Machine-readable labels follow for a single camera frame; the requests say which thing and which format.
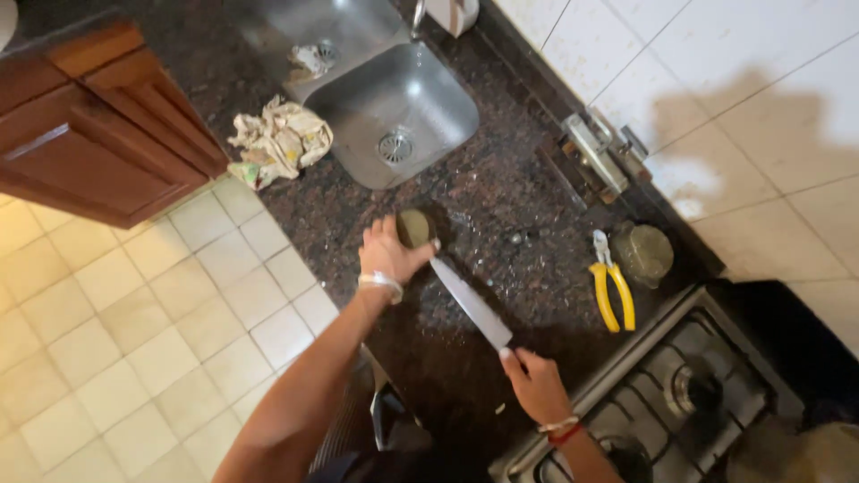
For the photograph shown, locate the person's left hand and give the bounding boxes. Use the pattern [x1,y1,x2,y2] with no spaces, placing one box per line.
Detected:
[357,215,442,287]

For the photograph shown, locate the person's right hand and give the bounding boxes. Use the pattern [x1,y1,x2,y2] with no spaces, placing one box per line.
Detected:
[498,347,575,428]

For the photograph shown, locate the steel kitchen knife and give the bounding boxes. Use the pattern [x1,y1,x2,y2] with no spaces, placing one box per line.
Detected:
[429,257,516,354]

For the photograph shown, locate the green round fruit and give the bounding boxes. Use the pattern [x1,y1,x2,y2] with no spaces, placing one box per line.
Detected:
[396,208,436,250]

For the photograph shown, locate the red and white wrist bands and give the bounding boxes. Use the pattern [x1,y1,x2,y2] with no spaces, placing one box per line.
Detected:
[537,415,583,446]

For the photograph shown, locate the steel gas stove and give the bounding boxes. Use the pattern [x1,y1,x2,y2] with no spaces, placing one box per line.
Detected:
[489,282,806,483]

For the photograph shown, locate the glass jar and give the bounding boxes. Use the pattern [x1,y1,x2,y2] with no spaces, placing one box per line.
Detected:
[609,221,675,290]

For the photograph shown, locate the person's dark striped clothing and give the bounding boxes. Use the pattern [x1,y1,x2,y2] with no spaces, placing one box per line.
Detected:
[305,345,498,483]

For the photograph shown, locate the stainless steel double sink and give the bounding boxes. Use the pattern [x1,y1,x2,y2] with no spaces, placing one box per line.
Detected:
[225,0,481,191]

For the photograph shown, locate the crumpled patterned kitchen cloth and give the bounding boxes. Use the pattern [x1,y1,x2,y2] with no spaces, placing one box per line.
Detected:
[227,94,334,191]

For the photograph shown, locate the white container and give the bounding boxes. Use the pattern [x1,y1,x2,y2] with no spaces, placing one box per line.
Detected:
[425,0,481,38]

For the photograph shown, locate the brown wooden cabinet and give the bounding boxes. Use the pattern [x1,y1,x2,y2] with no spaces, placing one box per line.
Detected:
[0,20,230,230]

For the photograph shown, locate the white round object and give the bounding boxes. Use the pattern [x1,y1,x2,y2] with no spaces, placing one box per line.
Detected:
[0,0,19,52]

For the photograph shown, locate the yellow-handled pliers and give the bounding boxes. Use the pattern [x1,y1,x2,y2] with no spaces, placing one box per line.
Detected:
[588,229,637,334]

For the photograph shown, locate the white wrist bracelet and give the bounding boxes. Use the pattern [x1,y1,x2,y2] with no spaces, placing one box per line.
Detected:
[357,271,405,305]

